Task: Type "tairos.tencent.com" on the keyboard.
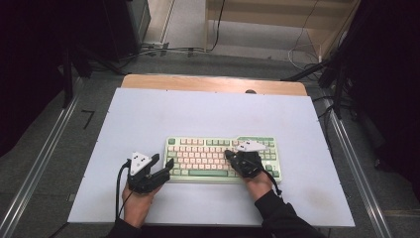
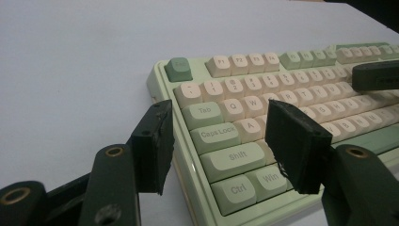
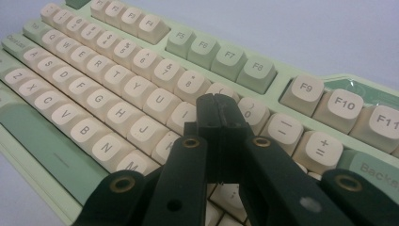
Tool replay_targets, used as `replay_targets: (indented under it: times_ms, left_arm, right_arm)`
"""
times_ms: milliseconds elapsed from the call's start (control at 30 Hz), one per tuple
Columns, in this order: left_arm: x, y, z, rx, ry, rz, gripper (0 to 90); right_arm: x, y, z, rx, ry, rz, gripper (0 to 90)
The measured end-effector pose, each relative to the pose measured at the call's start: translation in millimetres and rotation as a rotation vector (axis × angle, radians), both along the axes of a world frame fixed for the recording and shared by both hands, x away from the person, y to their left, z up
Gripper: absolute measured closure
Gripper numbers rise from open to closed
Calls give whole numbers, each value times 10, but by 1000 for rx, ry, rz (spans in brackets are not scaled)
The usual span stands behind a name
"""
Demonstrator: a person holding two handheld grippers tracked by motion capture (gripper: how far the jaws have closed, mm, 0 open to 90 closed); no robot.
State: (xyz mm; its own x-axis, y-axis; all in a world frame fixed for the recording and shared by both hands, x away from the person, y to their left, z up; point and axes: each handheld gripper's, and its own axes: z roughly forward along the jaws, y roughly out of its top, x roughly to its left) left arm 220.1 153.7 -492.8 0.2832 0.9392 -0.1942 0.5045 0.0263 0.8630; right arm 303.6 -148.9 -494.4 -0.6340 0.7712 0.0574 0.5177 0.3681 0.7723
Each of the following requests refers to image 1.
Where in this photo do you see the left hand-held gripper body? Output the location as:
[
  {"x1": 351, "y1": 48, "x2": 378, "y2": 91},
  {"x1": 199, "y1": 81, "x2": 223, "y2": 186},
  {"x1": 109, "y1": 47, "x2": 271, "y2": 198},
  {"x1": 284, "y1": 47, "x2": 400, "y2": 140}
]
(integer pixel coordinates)
[{"x1": 127, "y1": 151, "x2": 170, "y2": 194}]

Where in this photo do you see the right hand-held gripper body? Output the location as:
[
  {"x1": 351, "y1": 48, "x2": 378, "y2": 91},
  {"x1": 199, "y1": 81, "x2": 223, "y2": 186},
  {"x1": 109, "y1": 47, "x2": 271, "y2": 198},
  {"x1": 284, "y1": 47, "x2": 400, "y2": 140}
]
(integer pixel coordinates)
[{"x1": 230, "y1": 140, "x2": 268, "y2": 179}]

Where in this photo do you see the green and cream keyboard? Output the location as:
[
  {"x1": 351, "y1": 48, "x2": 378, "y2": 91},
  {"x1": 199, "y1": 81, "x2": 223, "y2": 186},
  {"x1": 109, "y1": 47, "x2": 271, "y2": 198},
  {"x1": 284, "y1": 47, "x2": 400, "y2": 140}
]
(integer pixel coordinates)
[{"x1": 163, "y1": 135, "x2": 283, "y2": 184}]

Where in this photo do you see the person's right hand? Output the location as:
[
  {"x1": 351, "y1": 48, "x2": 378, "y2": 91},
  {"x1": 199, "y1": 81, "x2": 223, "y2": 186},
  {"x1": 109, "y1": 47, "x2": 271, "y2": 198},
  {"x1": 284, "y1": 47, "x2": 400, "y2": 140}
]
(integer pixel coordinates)
[{"x1": 242, "y1": 170, "x2": 275, "y2": 203}]

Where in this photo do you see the person's left hand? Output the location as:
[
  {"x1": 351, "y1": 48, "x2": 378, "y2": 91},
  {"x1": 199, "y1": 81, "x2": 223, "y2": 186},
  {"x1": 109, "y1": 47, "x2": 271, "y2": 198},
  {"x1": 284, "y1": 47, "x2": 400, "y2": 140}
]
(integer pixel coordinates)
[{"x1": 121, "y1": 182, "x2": 163, "y2": 229}]

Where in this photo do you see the white table cover sheet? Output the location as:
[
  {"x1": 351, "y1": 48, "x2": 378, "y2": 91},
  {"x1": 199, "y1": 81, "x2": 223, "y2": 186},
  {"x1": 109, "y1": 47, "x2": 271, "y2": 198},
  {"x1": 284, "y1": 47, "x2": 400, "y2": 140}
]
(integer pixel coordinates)
[{"x1": 67, "y1": 87, "x2": 357, "y2": 228}]

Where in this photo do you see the wooden table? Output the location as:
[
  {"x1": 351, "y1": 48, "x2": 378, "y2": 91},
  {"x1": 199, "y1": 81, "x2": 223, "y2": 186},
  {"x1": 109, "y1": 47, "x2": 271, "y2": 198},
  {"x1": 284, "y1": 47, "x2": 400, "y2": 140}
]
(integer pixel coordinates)
[{"x1": 120, "y1": 73, "x2": 308, "y2": 97}]

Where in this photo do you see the floor power strip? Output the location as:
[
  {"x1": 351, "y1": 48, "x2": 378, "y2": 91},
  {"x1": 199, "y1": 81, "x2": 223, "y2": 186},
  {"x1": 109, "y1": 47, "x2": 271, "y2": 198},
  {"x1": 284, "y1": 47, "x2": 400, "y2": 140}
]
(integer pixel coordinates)
[{"x1": 142, "y1": 41, "x2": 170, "y2": 50}]

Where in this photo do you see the dark cabinet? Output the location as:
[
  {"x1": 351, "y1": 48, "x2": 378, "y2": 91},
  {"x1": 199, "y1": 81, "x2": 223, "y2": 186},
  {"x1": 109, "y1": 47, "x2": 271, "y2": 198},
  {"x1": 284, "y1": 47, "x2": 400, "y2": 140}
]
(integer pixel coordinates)
[{"x1": 101, "y1": 0, "x2": 152, "y2": 62}]

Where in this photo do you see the light wooden shelf unit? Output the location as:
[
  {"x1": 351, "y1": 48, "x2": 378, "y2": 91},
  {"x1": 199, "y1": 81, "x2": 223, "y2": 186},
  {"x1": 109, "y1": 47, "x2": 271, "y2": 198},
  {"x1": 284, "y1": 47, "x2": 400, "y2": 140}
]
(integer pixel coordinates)
[{"x1": 203, "y1": 0, "x2": 362, "y2": 61}]

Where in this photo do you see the dark curtain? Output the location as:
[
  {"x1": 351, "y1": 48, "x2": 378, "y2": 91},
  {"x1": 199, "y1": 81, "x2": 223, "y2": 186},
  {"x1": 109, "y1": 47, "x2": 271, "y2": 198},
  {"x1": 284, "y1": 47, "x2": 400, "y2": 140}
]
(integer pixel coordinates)
[
  {"x1": 342, "y1": 0, "x2": 420, "y2": 200},
  {"x1": 0, "y1": 0, "x2": 111, "y2": 157}
]

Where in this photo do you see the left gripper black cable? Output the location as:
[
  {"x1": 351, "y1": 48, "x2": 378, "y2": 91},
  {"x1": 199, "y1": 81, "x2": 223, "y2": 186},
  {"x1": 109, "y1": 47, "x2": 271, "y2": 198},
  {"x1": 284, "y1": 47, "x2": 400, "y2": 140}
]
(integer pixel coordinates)
[{"x1": 114, "y1": 159, "x2": 134, "y2": 221}]

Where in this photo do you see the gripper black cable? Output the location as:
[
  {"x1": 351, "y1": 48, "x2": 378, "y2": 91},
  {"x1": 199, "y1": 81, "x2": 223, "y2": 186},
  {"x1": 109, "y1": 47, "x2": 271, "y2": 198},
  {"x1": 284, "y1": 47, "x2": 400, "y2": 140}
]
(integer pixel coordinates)
[
  {"x1": 262, "y1": 168, "x2": 283, "y2": 196},
  {"x1": 114, "y1": 159, "x2": 134, "y2": 221}
]

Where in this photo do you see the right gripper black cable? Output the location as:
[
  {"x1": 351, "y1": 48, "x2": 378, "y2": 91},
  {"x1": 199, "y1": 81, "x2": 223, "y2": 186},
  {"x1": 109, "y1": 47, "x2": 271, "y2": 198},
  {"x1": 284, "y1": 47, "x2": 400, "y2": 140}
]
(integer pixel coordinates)
[{"x1": 262, "y1": 168, "x2": 283, "y2": 196}]

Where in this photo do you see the aluminium floor rail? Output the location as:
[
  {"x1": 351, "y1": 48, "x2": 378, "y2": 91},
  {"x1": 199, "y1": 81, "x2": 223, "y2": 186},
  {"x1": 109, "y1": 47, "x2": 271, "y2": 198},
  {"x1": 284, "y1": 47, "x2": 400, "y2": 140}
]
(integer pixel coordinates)
[
  {"x1": 321, "y1": 98, "x2": 394, "y2": 238},
  {"x1": 0, "y1": 94, "x2": 82, "y2": 238}
]

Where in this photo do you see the white floor cable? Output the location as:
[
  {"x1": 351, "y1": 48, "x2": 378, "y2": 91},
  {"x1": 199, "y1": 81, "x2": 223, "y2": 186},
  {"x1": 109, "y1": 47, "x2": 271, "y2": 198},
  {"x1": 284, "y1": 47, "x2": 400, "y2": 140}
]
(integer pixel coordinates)
[{"x1": 286, "y1": 0, "x2": 322, "y2": 71}]

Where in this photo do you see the black hanging cable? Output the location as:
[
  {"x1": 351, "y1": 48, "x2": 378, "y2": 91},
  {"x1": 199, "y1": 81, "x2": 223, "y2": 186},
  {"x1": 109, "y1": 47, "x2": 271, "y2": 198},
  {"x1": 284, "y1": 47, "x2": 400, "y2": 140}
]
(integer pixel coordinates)
[{"x1": 210, "y1": 0, "x2": 228, "y2": 53}]

